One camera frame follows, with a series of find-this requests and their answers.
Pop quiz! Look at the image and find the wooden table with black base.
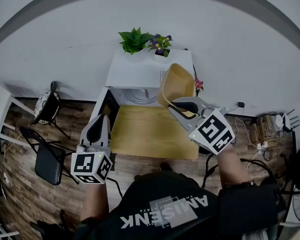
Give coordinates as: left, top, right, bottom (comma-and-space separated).
109, 103, 199, 161

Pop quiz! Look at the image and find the green leafy potted plant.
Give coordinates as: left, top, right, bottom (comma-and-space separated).
117, 26, 154, 56

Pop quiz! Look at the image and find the person's right forearm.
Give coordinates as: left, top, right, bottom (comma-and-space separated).
215, 143, 253, 188

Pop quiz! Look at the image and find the black router with antennas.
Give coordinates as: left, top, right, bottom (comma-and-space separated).
282, 108, 300, 133

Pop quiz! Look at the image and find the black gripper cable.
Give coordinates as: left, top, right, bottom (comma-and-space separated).
201, 153, 217, 190
107, 177, 125, 199

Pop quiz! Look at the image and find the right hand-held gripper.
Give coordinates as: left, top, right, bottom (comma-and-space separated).
167, 96, 237, 156

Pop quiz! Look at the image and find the person's left forearm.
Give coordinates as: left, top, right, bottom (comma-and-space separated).
79, 182, 108, 223

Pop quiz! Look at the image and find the pink flower potted plant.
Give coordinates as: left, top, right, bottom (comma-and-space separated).
194, 77, 205, 95

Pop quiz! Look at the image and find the person's black printed shirt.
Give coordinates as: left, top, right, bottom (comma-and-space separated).
73, 170, 288, 240

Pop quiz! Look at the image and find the cardboard box with cables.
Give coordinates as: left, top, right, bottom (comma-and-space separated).
249, 113, 282, 145

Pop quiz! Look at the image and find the purple flower potted plant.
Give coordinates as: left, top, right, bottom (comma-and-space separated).
147, 33, 173, 63

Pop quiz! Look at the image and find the person's black shoe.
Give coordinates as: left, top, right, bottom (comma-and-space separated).
159, 162, 173, 173

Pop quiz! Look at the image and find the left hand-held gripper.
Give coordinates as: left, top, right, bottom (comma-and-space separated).
70, 113, 116, 185

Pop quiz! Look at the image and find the white microwave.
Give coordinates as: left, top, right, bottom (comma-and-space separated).
90, 47, 194, 135

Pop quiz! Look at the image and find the black folding chair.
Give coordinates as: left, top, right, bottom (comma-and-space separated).
19, 124, 80, 186

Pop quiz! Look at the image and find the black chair with patterned cushion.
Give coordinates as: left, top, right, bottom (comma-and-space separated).
29, 80, 71, 140

